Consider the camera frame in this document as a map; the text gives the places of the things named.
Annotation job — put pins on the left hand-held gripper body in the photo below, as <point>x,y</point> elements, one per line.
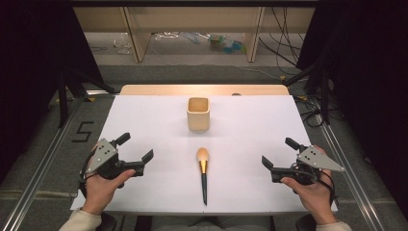
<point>107,162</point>

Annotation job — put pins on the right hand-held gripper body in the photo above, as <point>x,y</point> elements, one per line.
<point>309,162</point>

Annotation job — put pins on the beige square cup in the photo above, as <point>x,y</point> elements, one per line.
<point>198,120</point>

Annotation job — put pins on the person's left hand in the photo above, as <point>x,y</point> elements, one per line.
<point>99,192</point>

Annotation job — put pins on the person's right hand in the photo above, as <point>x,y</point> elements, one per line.
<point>316,199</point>

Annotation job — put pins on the white table sheet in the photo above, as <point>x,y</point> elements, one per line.
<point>243,144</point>

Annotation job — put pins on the black metal stand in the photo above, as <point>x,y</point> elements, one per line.
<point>324,96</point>
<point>64,96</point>

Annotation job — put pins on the person's legs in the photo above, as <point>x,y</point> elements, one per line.
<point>208,224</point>

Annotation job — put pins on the black curtain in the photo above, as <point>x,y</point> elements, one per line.
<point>369,80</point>
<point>32,64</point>

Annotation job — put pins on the colourful plastic bundle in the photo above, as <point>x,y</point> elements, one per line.
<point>226,44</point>

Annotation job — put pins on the wooden shelf unit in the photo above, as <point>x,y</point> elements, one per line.
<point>192,19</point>

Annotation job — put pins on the metal floor rail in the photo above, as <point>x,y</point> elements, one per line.
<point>352,179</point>
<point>38,179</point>

